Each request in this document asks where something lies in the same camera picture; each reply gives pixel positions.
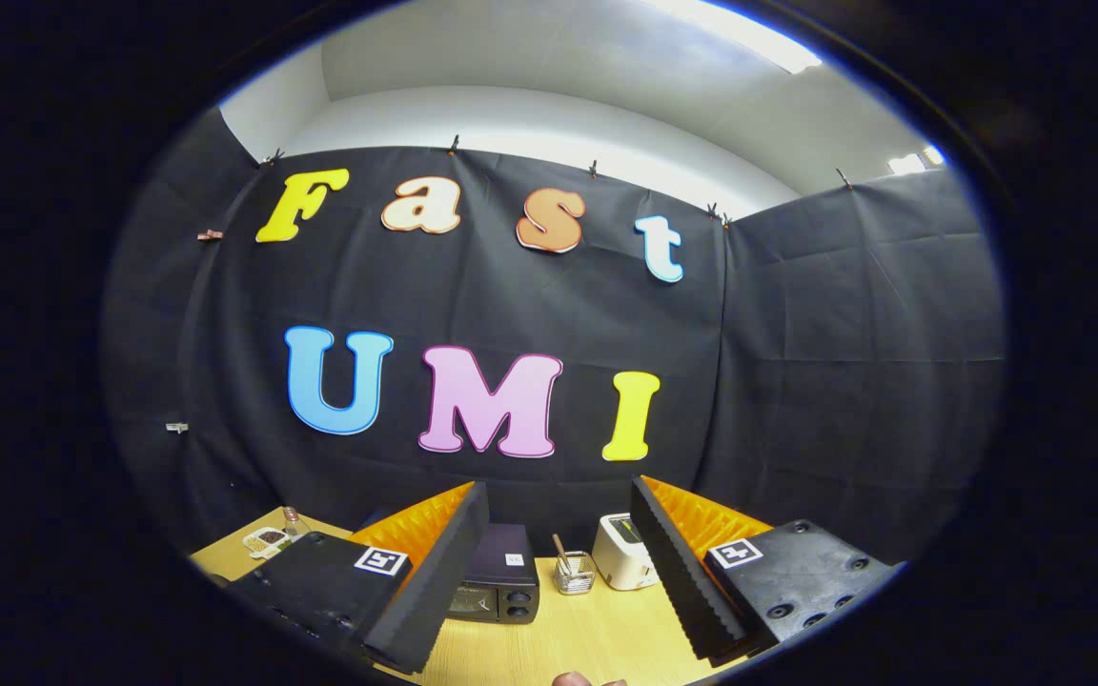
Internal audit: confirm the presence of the white divided snack dish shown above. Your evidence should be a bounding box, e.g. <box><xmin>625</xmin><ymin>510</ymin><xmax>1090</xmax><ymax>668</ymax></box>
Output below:
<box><xmin>242</xmin><ymin>527</ymin><xmax>291</xmax><ymax>559</ymax></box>

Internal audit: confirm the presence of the white toaster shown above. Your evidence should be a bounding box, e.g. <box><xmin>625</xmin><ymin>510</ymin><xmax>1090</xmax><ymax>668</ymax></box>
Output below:
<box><xmin>591</xmin><ymin>513</ymin><xmax>661</xmax><ymax>592</ymax></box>

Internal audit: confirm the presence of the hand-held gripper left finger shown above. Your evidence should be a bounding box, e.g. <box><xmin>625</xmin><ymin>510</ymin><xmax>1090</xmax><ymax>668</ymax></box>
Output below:
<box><xmin>225</xmin><ymin>480</ymin><xmax>491</xmax><ymax>676</ymax></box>

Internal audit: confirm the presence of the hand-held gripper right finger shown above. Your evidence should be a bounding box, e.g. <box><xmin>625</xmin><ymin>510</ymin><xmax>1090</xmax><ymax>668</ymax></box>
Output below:
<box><xmin>629</xmin><ymin>474</ymin><xmax>898</xmax><ymax>668</ymax></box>

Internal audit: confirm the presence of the row of black cloth clips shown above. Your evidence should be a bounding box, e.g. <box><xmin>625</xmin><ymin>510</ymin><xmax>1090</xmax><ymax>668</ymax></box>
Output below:
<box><xmin>263</xmin><ymin>133</ymin><xmax>855</xmax><ymax>230</ymax></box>

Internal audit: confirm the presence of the small ceiling light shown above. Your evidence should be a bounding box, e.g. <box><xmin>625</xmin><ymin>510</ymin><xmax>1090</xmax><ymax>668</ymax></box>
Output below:
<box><xmin>887</xmin><ymin>143</ymin><xmax>946</xmax><ymax>176</ymax></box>

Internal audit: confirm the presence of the black toaster oven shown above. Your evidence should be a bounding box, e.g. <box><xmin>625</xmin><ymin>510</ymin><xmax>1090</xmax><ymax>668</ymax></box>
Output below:
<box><xmin>444</xmin><ymin>522</ymin><xmax>541</xmax><ymax>625</ymax></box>

